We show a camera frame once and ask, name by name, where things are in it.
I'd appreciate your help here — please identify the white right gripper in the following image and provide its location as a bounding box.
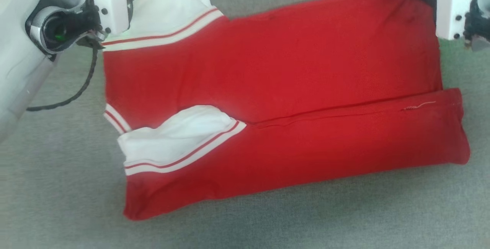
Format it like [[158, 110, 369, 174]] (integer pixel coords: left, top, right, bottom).
[[411, 0, 485, 41]]

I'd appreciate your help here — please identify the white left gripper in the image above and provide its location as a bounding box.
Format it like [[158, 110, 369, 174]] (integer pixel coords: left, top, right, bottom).
[[82, 0, 160, 36]]

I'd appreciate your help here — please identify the red and white garment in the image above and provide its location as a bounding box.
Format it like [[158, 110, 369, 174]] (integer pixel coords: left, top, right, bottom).
[[102, 0, 471, 221]]

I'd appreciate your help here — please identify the grey fabric sofa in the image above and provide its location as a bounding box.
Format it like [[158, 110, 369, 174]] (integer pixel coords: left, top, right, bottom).
[[0, 0, 490, 249]]

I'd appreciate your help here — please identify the left arm teal-plug black cable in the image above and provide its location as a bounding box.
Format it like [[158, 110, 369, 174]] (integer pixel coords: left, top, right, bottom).
[[26, 37, 106, 112]]

